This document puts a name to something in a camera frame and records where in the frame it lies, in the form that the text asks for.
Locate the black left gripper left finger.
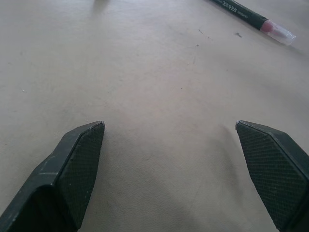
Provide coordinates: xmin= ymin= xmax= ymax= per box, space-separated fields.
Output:
xmin=0 ymin=121 xmax=106 ymax=232

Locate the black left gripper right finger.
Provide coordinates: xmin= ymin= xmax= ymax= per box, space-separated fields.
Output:
xmin=235 ymin=120 xmax=309 ymax=232

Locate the dark marker with clear cap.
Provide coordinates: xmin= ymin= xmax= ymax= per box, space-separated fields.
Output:
xmin=209 ymin=0 xmax=297 ymax=46

